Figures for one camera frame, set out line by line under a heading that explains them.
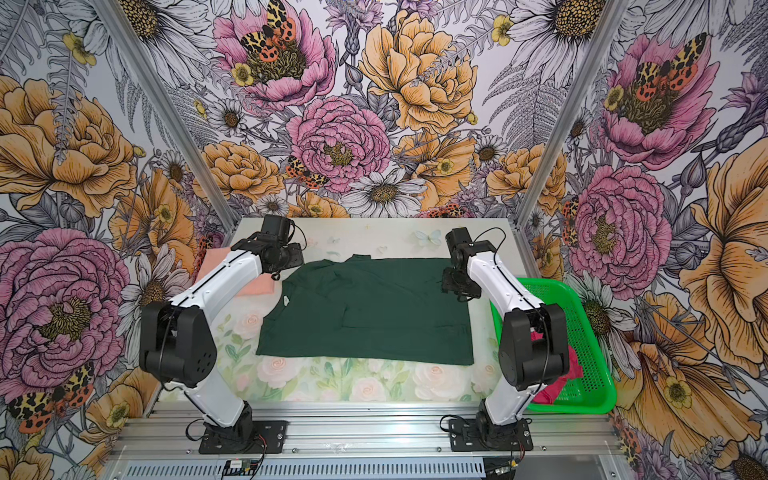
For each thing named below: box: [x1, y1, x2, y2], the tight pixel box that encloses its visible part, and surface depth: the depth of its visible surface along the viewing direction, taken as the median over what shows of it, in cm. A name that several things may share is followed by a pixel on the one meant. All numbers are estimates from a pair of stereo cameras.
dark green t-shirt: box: [256, 254, 474, 365], surface depth 98 cm
